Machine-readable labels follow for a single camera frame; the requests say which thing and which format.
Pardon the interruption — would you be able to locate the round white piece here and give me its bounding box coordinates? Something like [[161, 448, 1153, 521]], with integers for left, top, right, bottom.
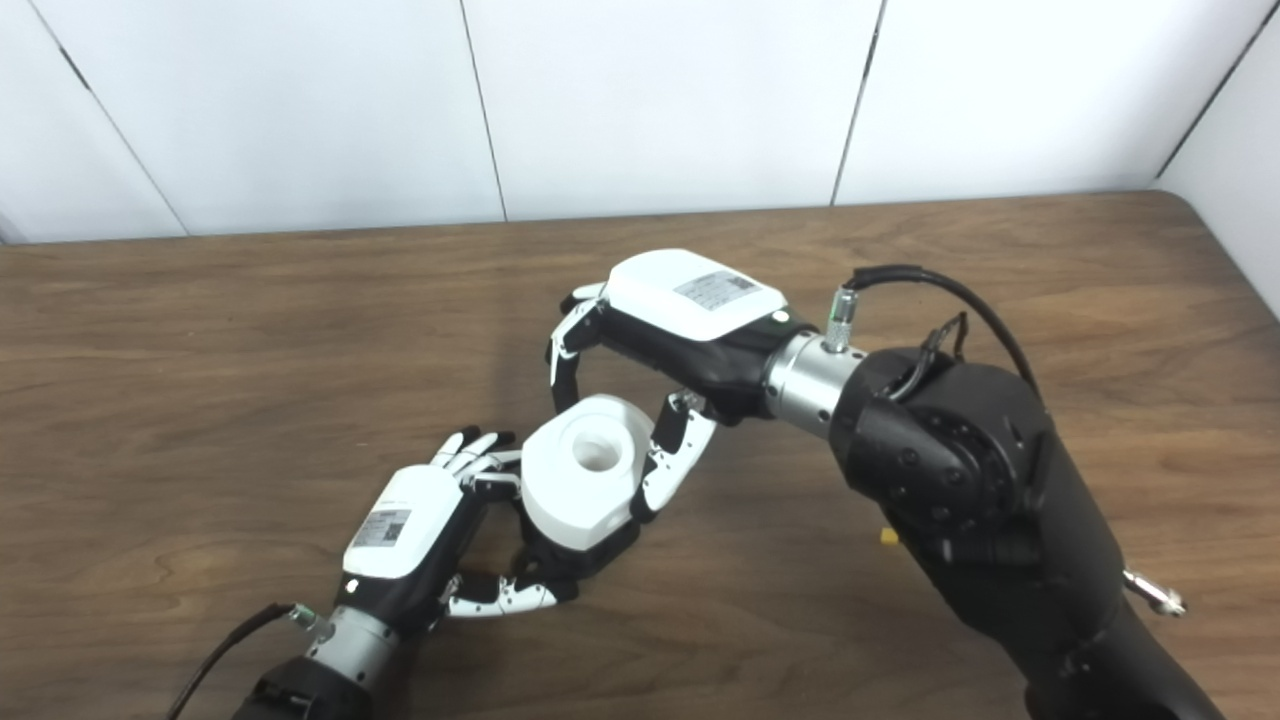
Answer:
[[520, 395, 653, 551]]

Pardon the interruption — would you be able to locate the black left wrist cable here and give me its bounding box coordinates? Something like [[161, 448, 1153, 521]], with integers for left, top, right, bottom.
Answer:
[[165, 602, 321, 720]]

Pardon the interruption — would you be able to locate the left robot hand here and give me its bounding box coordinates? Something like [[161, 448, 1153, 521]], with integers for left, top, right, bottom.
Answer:
[[335, 428, 581, 636]]

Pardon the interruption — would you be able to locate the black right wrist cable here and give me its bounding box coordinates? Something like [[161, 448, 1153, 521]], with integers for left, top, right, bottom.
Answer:
[[828, 264, 1041, 391]]

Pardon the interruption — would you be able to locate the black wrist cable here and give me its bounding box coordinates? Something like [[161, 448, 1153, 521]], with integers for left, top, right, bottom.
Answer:
[[828, 264, 1041, 391], [165, 602, 321, 720]]

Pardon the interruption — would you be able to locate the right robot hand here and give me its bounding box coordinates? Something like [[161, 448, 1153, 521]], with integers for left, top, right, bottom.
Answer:
[[546, 249, 821, 521]]

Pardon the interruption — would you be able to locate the black holder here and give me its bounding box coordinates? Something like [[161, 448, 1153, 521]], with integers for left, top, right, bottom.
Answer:
[[515, 500, 641, 601]]

